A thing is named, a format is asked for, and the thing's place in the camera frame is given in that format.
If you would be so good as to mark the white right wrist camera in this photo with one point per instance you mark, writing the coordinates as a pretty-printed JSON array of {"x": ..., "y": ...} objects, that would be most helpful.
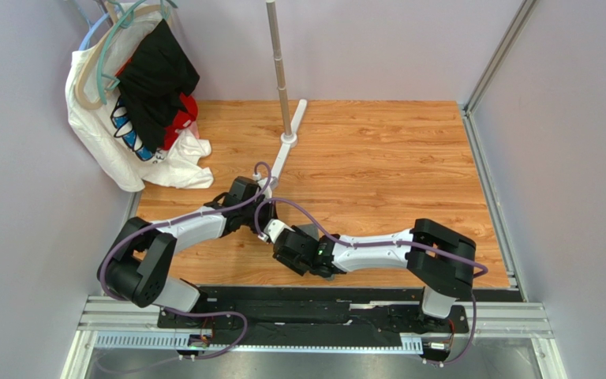
[{"x": 273, "y": 230}]

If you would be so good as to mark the teal clothes hanger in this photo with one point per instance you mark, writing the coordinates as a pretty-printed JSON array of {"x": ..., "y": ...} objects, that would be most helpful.
[{"x": 133, "y": 22}]

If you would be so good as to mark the white T-shirt with print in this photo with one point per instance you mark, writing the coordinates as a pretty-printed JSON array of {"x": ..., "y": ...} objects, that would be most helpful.
[{"x": 147, "y": 131}]

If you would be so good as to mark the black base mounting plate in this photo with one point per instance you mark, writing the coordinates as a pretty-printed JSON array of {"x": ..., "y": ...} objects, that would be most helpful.
[{"x": 316, "y": 316}]

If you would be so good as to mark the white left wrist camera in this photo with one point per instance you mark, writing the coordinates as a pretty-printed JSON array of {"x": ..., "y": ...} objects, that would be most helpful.
[{"x": 265, "y": 182}]

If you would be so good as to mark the white stand base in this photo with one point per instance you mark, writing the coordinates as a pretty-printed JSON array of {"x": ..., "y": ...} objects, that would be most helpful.
[{"x": 288, "y": 139}]

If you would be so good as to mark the black garment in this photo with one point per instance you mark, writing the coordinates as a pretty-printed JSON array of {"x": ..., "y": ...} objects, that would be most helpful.
[{"x": 156, "y": 89}]

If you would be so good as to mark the silver metal stand pole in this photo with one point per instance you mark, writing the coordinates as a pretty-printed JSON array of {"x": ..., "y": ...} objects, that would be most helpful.
[{"x": 277, "y": 52}]

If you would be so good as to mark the blue clothes hanger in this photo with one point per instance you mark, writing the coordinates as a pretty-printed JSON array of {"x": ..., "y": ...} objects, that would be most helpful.
[{"x": 86, "y": 41}]

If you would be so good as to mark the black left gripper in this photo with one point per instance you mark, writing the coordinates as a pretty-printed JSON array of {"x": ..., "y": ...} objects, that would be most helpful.
[{"x": 271, "y": 213}]

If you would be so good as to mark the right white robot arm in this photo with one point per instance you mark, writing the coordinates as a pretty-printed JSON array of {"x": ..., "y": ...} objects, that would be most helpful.
[{"x": 441, "y": 258}]

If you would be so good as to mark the red garment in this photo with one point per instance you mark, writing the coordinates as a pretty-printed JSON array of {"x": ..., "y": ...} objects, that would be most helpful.
[{"x": 179, "y": 123}]

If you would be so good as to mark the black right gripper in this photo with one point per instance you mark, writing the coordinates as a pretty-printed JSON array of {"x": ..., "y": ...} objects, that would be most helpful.
[{"x": 286, "y": 248}]

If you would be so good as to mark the beige clothes hanger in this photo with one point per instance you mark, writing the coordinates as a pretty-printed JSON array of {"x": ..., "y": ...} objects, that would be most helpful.
[{"x": 90, "y": 68}]

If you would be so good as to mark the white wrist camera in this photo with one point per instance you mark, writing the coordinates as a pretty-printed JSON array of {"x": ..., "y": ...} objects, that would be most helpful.
[
  {"x": 273, "y": 230},
  {"x": 265, "y": 182}
]

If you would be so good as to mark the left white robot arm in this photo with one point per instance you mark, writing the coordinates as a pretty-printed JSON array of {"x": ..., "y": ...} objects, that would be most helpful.
[{"x": 137, "y": 266}]

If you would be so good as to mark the aluminium corner post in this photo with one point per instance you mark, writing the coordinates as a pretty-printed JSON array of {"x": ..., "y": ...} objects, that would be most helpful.
[{"x": 513, "y": 31}]

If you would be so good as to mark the grey cloth napkin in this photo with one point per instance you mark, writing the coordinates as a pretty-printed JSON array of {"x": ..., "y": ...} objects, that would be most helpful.
[{"x": 311, "y": 230}]

